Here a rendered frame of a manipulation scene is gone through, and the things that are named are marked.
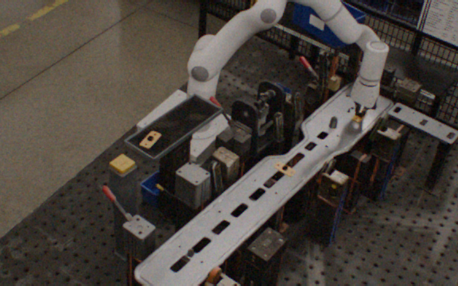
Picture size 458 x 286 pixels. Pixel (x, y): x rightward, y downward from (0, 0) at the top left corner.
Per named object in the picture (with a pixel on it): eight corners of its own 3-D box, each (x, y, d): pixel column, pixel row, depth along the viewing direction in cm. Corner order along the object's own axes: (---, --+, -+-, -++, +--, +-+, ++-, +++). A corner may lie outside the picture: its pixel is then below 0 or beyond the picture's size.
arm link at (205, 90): (184, 98, 273) (188, 52, 257) (194, 72, 286) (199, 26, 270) (211, 105, 272) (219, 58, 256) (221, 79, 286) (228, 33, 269)
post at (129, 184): (126, 264, 241) (122, 178, 212) (112, 253, 244) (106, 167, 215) (141, 251, 246) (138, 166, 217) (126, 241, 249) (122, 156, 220)
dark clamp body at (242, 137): (235, 219, 261) (244, 148, 236) (210, 203, 267) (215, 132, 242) (251, 205, 268) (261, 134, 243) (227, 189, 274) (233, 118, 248)
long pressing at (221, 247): (180, 314, 193) (180, 311, 192) (126, 273, 202) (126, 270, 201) (397, 104, 278) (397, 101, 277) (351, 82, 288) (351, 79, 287)
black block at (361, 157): (353, 220, 266) (368, 168, 246) (330, 206, 270) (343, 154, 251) (362, 209, 271) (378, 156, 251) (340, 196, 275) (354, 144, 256)
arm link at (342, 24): (324, 2, 250) (370, 57, 262) (320, 24, 238) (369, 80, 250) (343, -10, 245) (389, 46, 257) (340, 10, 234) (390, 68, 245)
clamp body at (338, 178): (327, 253, 252) (343, 189, 229) (300, 236, 257) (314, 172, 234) (339, 239, 257) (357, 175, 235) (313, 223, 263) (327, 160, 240)
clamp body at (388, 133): (377, 207, 272) (397, 144, 249) (352, 193, 277) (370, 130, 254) (387, 195, 278) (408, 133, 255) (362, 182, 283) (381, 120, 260)
